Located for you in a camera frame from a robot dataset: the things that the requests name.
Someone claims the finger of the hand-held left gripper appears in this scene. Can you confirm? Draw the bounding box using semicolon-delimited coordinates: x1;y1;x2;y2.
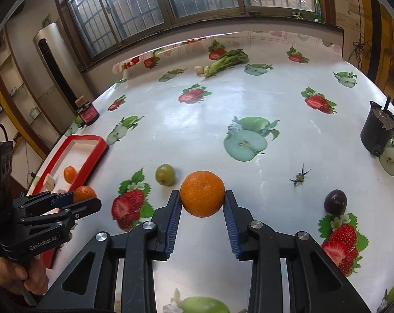
15;191;75;218
19;197;102;228

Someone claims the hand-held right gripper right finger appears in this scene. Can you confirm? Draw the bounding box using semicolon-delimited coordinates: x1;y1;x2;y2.
224;190;372;313

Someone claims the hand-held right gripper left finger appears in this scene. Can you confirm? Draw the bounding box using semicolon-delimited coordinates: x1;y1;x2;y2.
37;189;183;313

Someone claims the orange mandarin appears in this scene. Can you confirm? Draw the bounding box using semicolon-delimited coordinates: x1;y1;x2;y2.
180;171;226;218

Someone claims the red rectangular tray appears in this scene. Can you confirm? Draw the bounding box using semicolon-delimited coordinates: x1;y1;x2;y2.
29;135;110;269

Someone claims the person's left hand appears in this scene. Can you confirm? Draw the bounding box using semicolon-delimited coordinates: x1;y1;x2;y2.
0;256;49;296

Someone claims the green round fruit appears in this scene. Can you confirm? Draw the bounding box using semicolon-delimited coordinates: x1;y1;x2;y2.
155;164;176;186

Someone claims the green fruit stem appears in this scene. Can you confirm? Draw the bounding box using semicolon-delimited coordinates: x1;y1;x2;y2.
289;163;312;188

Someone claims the dark red jar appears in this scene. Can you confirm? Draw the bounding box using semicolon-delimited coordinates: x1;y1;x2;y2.
75;96;100;126

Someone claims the dark purple plum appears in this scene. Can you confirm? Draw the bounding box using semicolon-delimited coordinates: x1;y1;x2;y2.
324;189;348;215

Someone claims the standing air conditioner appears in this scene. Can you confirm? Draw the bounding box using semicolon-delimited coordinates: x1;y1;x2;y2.
33;22;95;111

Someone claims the green leafy vegetable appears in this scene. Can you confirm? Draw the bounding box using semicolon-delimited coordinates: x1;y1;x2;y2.
203;50;249;78

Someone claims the black cylindrical motor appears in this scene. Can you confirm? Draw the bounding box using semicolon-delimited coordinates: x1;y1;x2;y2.
361;96;394;157

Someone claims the barred window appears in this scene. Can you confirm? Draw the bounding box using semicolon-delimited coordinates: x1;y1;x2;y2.
51;0;336;69

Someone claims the green bottle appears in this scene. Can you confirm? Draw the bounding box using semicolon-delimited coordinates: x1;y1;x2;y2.
314;0;325;23

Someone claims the yellow wooden panel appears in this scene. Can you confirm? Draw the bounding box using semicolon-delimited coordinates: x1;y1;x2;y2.
358;0;394;118

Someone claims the dark hanging cable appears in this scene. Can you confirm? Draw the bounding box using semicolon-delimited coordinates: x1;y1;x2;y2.
349;0;372;69

